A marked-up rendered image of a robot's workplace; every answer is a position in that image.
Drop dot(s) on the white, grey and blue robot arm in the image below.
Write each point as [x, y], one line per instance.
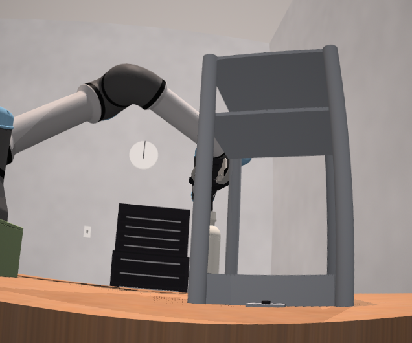
[95, 101]

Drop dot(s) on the grey bottle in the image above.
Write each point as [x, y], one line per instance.
[214, 246]

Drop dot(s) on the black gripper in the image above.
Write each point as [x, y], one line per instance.
[220, 174]

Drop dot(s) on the grey shelving unit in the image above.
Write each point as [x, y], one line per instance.
[277, 81]

